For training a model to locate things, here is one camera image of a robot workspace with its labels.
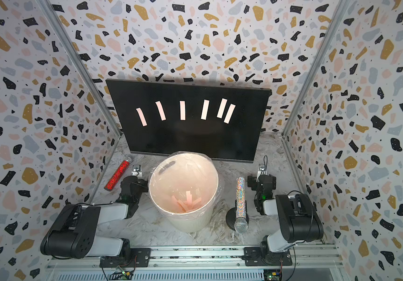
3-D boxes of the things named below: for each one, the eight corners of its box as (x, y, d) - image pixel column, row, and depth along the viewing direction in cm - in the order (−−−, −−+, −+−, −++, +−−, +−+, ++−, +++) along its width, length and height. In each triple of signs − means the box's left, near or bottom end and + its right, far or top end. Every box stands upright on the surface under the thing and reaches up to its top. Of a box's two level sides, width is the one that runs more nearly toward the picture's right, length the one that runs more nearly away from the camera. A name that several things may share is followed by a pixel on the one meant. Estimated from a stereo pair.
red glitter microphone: (105, 190, 96) (102, 186, 93) (127, 161, 109) (124, 157, 106) (112, 192, 95) (109, 188, 92) (133, 162, 109) (131, 158, 105)
